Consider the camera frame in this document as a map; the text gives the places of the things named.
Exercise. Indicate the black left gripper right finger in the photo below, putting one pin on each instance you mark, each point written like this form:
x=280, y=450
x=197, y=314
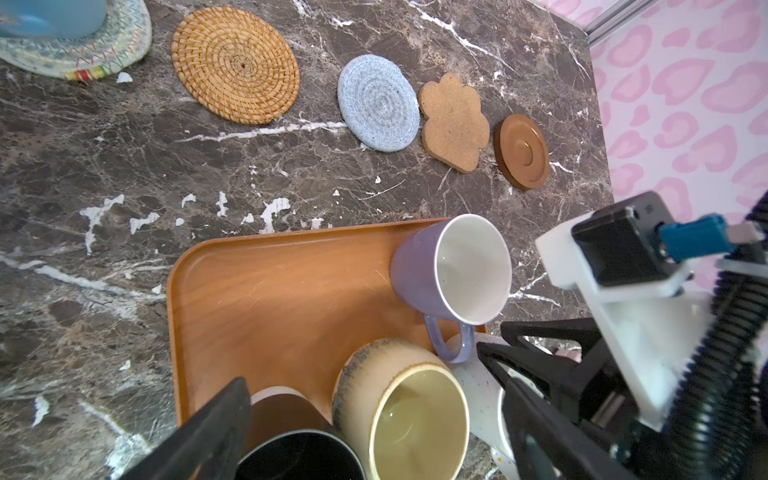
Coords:
x=547, y=446

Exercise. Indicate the white speckled mug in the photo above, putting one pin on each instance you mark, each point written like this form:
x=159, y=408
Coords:
x=484, y=397

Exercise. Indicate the woven rattan round coaster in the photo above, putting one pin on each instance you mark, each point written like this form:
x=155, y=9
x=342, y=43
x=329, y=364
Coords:
x=235, y=64

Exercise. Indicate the beige ceramic mug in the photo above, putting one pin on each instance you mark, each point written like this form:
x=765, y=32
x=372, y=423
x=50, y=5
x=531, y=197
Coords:
x=402, y=411

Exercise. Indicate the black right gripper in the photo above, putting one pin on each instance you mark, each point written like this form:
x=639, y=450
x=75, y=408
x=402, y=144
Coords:
x=606, y=409

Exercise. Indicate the grey blue woven coaster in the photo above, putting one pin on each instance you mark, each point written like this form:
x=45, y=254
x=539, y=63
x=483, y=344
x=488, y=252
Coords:
x=378, y=104

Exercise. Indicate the cork flower shaped coaster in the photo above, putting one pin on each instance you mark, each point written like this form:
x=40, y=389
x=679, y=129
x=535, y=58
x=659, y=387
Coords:
x=455, y=130

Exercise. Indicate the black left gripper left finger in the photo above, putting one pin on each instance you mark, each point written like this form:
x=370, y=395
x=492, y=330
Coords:
x=208, y=445

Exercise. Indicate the lavender mug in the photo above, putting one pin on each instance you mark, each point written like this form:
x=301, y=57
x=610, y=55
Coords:
x=458, y=274

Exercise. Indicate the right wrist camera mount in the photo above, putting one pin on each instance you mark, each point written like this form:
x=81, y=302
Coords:
x=630, y=262

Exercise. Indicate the black mug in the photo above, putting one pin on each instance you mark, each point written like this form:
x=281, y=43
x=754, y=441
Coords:
x=289, y=438

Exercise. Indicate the orange wooden tray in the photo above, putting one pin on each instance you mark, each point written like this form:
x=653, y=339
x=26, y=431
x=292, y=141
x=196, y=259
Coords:
x=285, y=309

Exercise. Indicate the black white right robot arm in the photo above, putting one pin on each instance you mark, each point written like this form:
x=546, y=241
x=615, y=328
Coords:
x=710, y=429

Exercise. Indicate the multicolour woven round coaster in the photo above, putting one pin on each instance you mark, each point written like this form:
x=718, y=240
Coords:
x=124, y=38

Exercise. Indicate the light blue mug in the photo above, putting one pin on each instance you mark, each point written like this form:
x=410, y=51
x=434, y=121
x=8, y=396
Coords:
x=67, y=19

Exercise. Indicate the brown wooden round coaster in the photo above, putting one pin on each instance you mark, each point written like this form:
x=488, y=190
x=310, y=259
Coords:
x=521, y=152

